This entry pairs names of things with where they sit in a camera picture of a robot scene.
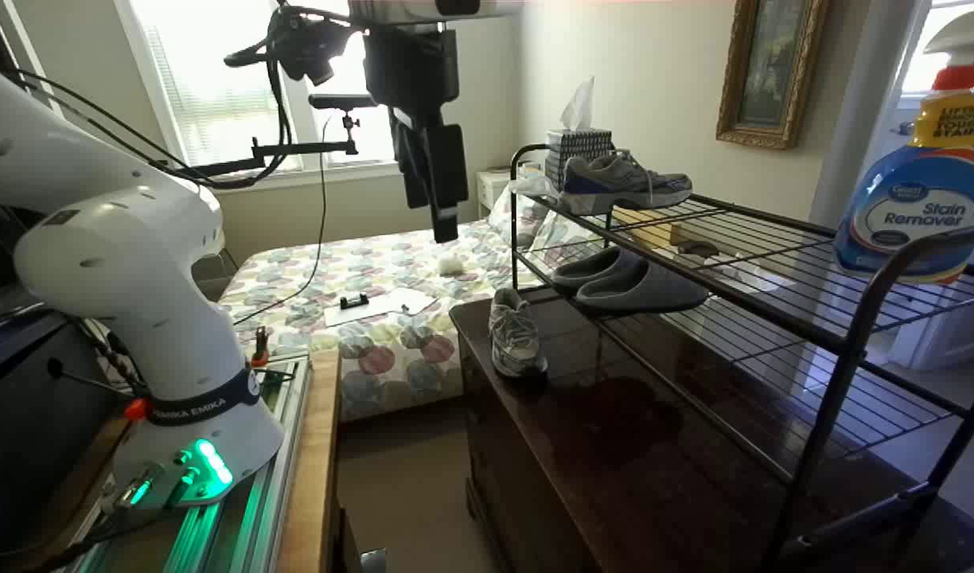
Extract blue stain remover spray bottle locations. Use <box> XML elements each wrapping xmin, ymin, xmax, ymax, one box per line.
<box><xmin>833</xmin><ymin>8</ymin><xmax>974</xmax><ymax>286</ymax></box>

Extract grey slipper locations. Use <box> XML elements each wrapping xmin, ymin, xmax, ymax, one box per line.
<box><xmin>573</xmin><ymin>259</ymin><xmax>710</xmax><ymax>314</ymax></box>
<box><xmin>546</xmin><ymin>244</ymin><xmax>644</xmax><ymax>299</ymax></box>

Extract dark brown wooden dresser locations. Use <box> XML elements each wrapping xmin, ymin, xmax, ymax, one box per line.
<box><xmin>449</xmin><ymin>282</ymin><xmax>974</xmax><ymax>573</ymax></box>

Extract light wooden table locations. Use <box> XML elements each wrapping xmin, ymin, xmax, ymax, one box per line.
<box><xmin>273</xmin><ymin>343</ymin><xmax>344</xmax><ymax>573</ymax></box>

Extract gold framed picture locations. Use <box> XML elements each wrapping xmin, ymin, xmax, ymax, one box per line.
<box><xmin>712</xmin><ymin>0</ymin><xmax>833</xmax><ymax>152</ymax></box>

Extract metal rail robot base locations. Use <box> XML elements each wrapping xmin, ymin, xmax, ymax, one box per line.
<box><xmin>61</xmin><ymin>357</ymin><xmax>312</xmax><ymax>573</ymax></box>

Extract black equipment case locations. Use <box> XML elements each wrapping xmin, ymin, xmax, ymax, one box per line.
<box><xmin>0</xmin><ymin>199</ymin><xmax>130</xmax><ymax>553</ymax></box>

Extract small brown bottle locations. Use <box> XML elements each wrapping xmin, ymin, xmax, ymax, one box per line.
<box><xmin>247</xmin><ymin>327</ymin><xmax>273</xmax><ymax>372</ymax></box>

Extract black wire shoe rack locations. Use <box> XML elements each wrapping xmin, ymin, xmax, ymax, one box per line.
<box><xmin>507</xmin><ymin>139</ymin><xmax>974</xmax><ymax>573</ymax></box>

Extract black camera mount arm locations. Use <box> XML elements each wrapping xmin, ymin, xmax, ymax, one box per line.
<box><xmin>178</xmin><ymin>92</ymin><xmax>386</xmax><ymax>191</ymax></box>

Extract thin black hanging cable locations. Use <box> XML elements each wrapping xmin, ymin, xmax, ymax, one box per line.
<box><xmin>230</xmin><ymin>146</ymin><xmax>336</xmax><ymax>327</ymax></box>

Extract green status light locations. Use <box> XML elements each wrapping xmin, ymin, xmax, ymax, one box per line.
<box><xmin>173</xmin><ymin>437</ymin><xmax>238</xmax><ymax>505</ymax></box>

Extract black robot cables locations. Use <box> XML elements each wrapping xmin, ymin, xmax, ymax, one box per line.
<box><xmin>3</xmin><ymin>63</ymin><xmax>291</xmax><ymax>191</ymax></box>

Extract white pillow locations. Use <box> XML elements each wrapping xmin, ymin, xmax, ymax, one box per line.
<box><xmin>475</xmin><ymin>162</ymin><xmax>561</xmax><ymax>252</ymax></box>

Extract wooden block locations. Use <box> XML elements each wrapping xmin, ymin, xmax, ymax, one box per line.
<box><xmin>612</xmin><ymin>202</ymin><xmax>721</xmax><ymax>259</ymax></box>

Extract white curtain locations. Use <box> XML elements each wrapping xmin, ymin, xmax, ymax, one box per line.
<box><xmin>809</xmin><ymin>0</ymin><xmax>936</xmax><ymax>233</ymax></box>

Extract tissue box with white tissue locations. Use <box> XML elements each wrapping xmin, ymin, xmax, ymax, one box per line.
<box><xmin>545</xmin><ymin>74</ymin><xmax>616</xmax><ymax>188</ymax></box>

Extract bed with floral sheet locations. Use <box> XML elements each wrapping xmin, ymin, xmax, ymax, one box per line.
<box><xmin>214</xmin><ymin>215</ymin><xmax>577</xmax><ymax>425</ymax></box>

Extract black wrist camera with cable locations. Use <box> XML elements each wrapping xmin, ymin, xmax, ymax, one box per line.
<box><xmin>223</xmin><ymin>0</ymin><xmax>352</xmax><ymax>89</ymax></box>

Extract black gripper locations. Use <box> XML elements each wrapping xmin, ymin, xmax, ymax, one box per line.
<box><xmin>363</xmin><ymin>21</ymin><xmax>470</xmax><ymax>244</ymax></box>

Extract white paper sheet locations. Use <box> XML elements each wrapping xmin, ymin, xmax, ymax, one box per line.
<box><xmin>321</xmin><ymin>286</ymin><xmax>440</xmax><ymax>327</ymax></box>

